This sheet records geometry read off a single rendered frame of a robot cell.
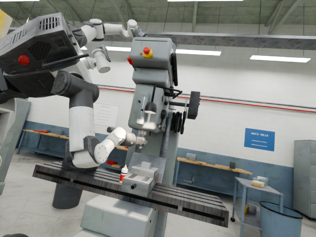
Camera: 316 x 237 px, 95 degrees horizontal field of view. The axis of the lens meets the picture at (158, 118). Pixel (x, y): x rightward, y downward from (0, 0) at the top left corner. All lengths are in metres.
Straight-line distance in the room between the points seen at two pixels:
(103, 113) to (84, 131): 5.55
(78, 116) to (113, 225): 0.56
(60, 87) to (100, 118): 5.54
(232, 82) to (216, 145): 2.30
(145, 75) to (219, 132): 4.59
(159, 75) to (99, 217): 0.87
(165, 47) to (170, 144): 0.82
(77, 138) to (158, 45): 0.70
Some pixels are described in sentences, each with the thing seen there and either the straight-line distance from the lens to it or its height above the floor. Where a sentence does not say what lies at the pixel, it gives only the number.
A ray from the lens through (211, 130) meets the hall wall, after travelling 5.33.
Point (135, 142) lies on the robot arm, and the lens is 0.94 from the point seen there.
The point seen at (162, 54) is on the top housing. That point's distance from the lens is 0.95.
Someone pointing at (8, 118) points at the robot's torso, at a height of 1.23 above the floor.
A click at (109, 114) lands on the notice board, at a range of 6.00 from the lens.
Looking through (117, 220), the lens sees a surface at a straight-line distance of 0.89.
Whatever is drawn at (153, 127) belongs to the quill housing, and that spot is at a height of 1.33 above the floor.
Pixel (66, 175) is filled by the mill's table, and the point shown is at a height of 0.94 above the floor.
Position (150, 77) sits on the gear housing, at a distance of 1.00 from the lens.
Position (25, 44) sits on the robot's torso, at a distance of 0.77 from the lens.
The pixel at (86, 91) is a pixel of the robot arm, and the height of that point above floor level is 1.40.
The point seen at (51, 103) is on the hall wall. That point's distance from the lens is 7.78.
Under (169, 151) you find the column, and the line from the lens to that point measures 1.37.
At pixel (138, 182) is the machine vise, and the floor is 1.02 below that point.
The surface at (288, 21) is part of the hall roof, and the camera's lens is 7.74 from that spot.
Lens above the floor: 1.25
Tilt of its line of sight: 9 degrees up
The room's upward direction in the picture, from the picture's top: 10 degrees clockwise
